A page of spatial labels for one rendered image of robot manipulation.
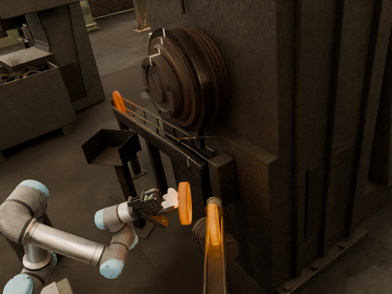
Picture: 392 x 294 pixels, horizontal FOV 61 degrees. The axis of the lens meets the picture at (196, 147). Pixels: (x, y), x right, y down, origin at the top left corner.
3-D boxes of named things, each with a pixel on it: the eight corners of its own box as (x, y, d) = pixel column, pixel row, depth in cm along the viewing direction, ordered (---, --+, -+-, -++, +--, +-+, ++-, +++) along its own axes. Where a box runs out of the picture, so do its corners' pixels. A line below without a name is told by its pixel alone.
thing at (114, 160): (129, 212, 246) (101, 128, 209) (160, 218, 236) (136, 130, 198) (114, 232, 231) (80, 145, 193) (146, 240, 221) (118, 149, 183)
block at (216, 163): (230, 190, 164) (225, 150, 152) (240, 198, 158) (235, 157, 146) (212, 200, 160) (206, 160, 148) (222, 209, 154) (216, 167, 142)
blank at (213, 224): (220, 239, 134) (212, 240, 134) (216, 200, 135) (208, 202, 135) (220, 249, 119) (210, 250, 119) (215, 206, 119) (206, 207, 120)
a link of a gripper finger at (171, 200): (180, 193, 115) (157, 200, 117) (187, 205, 118) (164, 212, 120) (181, 187, 118) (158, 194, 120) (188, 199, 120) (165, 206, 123)
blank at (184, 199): (188, 174, 125) (179, 174, 125) (186, 197, 111) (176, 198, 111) (192, 207, 132) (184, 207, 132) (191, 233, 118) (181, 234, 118)
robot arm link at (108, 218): (107, 221, 133) (96, 206, 130) (131, 214, 131) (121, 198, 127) (102, 235, 127) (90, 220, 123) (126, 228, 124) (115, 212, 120)
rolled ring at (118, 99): (118, 97, 240) (122, 95, 241) (110, 88, 253) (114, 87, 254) (123, 118, 251) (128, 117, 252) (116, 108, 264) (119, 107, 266)
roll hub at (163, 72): (158, 105, 162) (145, 48, 148) (188, 123, 141) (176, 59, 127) (148, 109, 160) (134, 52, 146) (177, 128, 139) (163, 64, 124)
